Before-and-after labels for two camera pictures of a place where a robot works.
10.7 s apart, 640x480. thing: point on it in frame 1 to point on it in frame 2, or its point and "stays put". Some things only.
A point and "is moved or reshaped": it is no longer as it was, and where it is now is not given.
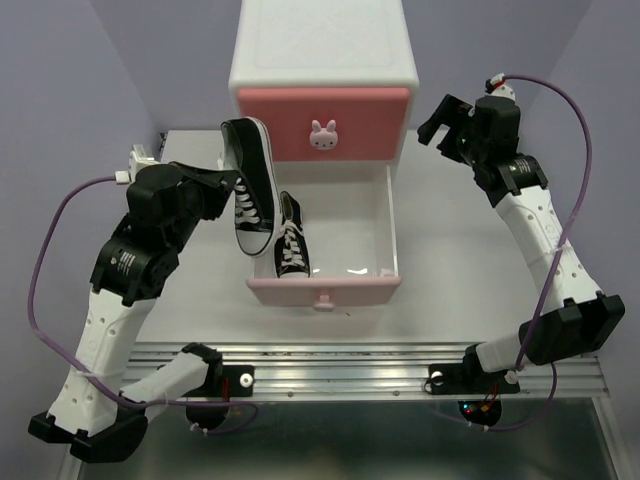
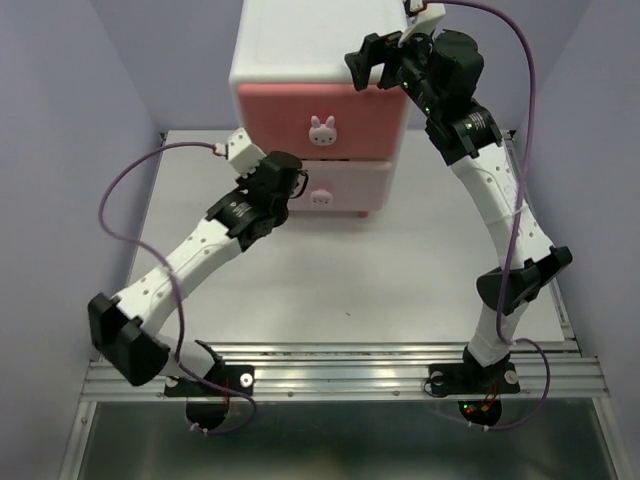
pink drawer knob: [323, 305] to [321, 199]
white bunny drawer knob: [324, 139] stays put
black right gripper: [454, 112] to [378, 49]
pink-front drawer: [331, 124] stays put
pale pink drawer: [351, 222] is moved or reshaped
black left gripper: [218, 183] to [246, 182]
